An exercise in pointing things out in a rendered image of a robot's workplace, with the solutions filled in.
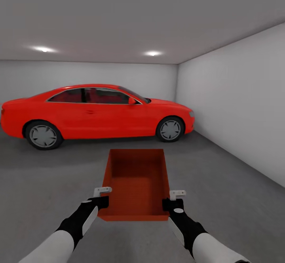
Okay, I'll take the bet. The storage box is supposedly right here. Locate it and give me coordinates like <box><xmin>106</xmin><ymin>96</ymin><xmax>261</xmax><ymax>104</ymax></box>
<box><xmin>97</xmin><ymin>149</ymin><xmax>171</xmax><ymax>221</ymax></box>

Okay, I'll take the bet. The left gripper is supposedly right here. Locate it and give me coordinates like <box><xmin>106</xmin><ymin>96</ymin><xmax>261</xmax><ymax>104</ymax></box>
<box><xmin>88</xmin><ymin>196</ymin><xmax>109</xmax><ymax>211</ymax></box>

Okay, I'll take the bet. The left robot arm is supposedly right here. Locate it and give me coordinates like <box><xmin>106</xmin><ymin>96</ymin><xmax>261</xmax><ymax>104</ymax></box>
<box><xmin>18</xmin><ymin>187</ymin><xmax>112</xmax><ymax>263</ymax></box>

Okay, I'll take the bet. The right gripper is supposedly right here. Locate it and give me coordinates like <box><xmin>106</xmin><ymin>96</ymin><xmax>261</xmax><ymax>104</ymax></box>
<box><xmin>162</xmin><ymin>198</ymin><xmax>184</xmax><ymax>211</ymax></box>

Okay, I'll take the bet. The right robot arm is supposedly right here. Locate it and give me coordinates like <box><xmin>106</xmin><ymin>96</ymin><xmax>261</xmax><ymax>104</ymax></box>
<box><xmin>162</xmin><ymin>190</ymin><xmax>251</xmax><ymax>263</ymax></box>

